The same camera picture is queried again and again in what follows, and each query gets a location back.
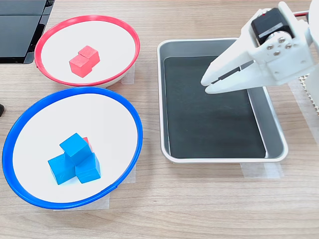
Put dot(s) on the red cube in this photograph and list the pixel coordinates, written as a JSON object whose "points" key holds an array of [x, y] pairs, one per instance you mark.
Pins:
{"points": [[89, 51], [87, 141], [79, 66]]}

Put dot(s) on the blue cube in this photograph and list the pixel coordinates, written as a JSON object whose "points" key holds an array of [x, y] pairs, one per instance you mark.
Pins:
{"points": [[74, 147], [88, 169], [61, 169]]}

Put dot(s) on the pale perforated plate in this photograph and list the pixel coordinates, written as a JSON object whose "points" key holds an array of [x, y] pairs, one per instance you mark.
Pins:
{"points": [[314, 104]]}

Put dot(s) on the black mat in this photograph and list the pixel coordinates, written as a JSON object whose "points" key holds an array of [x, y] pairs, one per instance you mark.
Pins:
{"points": [[211, 124]]}

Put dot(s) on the steel tray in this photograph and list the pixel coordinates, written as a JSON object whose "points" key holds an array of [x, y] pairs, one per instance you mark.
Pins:
{"points": [[271, 139]]}

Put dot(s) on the red-rimmed white plate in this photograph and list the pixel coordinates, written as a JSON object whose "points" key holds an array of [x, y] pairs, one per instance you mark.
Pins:
{"points": [[104, 37]]}

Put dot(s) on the blue-rimmed white plate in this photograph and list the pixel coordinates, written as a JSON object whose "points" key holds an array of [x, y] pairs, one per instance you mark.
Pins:
{"points": [[74, 117]]}

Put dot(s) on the black glossy device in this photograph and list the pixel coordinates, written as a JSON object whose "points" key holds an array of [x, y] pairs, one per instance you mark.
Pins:
{"points": [[17, 32]]}

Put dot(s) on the small black object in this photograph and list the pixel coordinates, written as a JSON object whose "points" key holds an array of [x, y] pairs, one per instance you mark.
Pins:
{"points": [[1, 110]]}

